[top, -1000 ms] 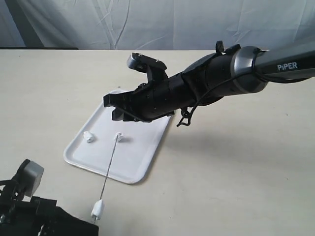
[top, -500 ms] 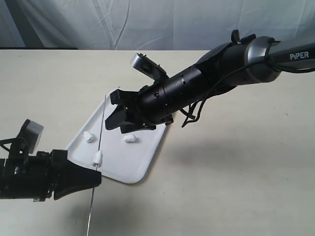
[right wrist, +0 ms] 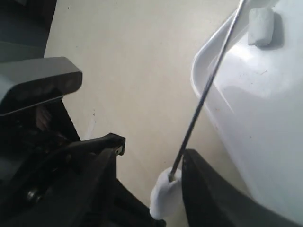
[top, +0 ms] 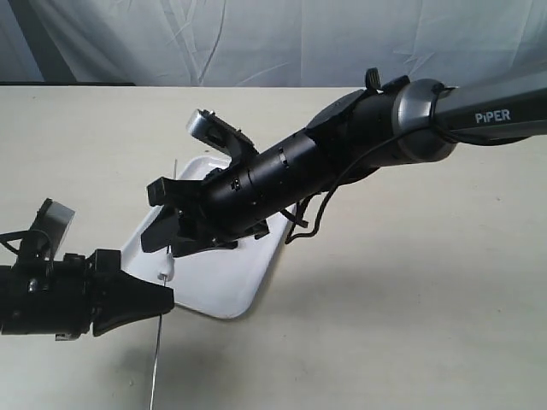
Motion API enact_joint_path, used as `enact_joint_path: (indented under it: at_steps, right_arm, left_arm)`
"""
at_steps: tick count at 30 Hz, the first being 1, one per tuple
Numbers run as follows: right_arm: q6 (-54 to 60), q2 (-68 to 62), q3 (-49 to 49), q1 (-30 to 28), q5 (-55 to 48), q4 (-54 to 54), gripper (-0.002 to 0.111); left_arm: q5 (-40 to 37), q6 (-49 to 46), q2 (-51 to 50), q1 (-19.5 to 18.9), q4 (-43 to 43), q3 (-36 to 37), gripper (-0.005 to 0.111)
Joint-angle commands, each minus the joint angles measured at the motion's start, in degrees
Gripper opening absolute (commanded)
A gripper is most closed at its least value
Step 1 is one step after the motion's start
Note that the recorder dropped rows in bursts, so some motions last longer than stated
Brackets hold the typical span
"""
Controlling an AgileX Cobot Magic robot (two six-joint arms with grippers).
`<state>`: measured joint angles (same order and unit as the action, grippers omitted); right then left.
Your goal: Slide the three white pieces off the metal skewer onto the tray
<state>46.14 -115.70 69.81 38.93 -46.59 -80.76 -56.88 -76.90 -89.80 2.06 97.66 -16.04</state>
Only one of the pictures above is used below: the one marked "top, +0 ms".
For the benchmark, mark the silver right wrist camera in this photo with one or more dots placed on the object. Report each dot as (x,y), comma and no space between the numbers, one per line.
(210,129)

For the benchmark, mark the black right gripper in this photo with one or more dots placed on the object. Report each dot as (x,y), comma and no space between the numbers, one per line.
(214,212)

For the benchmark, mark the thin metal skewer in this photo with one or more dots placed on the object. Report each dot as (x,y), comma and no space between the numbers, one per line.
(156,354)

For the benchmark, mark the white marshmallow piece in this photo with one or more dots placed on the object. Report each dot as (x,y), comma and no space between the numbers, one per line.
(166,268)

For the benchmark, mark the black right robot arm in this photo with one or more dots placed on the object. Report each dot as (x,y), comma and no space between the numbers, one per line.
(390,124)

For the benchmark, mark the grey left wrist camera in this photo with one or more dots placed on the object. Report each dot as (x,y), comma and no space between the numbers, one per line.
(50,227)

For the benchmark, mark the white wrinkled backdrop cloth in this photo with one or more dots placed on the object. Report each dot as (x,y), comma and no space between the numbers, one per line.
(266,43)

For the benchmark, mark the white rectangular plastic tray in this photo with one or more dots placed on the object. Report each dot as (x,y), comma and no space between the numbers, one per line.
(220,284)

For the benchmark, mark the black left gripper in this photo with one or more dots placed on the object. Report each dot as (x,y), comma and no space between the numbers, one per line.
(77,294)

